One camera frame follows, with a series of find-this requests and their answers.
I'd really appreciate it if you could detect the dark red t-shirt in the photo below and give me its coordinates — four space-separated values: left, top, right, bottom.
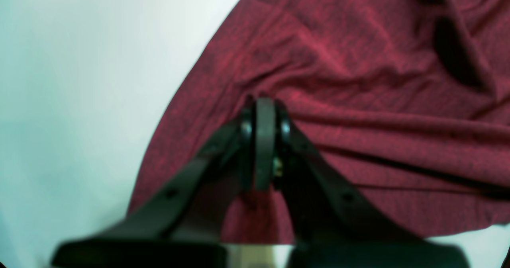
129 0 510 237

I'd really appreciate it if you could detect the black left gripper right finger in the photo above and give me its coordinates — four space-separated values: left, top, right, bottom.
265 98 469 268

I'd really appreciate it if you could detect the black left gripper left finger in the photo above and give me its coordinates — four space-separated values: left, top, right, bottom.
51 98 265 268

